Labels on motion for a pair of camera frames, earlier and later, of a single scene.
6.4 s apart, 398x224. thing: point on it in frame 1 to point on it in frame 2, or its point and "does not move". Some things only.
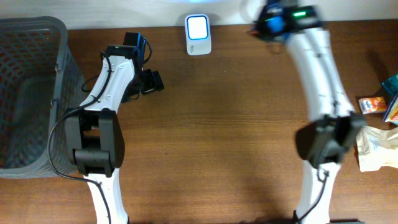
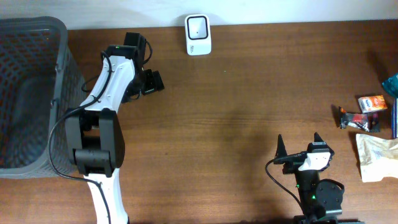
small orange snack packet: x=372 y=105 does not move
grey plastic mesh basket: x=40 y=81 does not move
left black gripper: x=153 y=81 does not move
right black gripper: x=255 y=23 to x=292 y=162
